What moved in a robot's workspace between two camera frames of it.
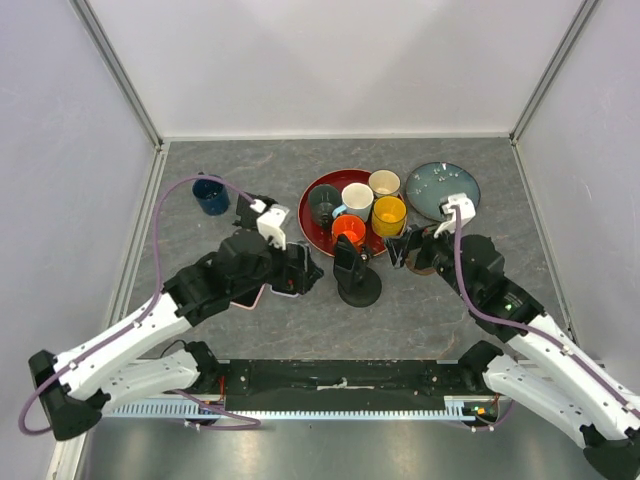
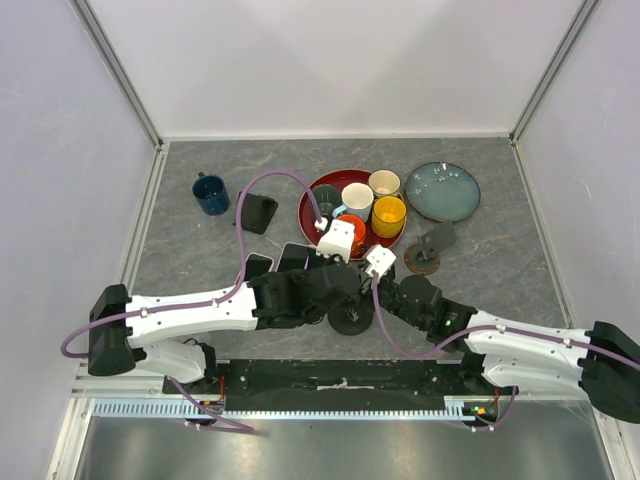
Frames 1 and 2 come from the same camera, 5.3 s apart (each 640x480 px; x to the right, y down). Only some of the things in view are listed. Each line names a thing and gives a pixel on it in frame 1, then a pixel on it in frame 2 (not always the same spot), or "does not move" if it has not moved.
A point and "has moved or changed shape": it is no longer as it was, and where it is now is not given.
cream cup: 384,183 does not move
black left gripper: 314,271 to 333,260
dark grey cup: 323,198 does not move
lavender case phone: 291,269 does not move
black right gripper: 411,239 to 385,277
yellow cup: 388,216 does not move
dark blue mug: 212,195 does not move
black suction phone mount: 358,284 has moved or changed shape
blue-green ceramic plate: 434,182 does not move
